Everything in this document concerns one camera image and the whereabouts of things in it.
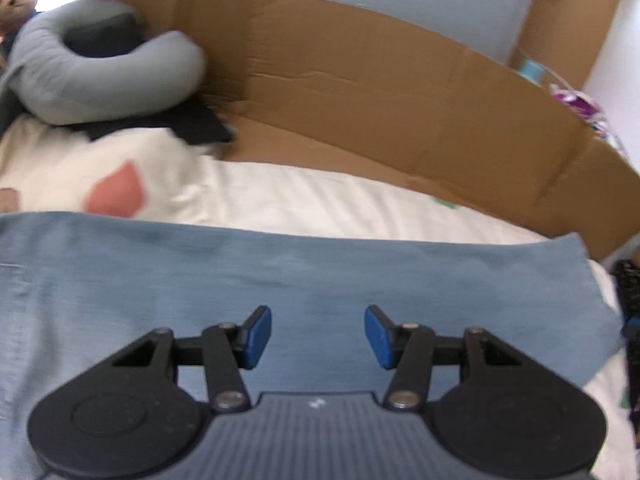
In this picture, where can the cardboard box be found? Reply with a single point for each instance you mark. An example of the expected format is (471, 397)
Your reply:
(570, 25)

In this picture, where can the grey neck pillow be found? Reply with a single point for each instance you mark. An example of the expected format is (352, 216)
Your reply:
(110, 85)

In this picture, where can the brown cardboard sheet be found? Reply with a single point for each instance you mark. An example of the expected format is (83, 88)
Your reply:
(375, 85)

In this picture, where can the purple and white packaging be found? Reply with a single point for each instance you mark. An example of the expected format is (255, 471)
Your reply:
(585, 110)

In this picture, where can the light blue denim pants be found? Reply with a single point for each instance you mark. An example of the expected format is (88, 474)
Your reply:
(300, 270)

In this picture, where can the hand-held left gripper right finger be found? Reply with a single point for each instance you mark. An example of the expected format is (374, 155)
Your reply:
(377, 335)

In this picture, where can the cream printed blanket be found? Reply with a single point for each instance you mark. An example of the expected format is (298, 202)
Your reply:
(300, 195)

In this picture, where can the small teal packet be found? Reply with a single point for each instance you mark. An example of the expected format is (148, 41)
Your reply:
(532, 70)

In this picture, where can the plain black cloth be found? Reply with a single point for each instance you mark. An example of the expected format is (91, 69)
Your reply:
(195, 125)

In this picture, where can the black patterned cloth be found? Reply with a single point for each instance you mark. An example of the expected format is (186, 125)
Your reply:
(627, 285)

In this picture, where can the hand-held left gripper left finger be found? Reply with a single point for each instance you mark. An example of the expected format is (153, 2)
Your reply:
(260, 335)

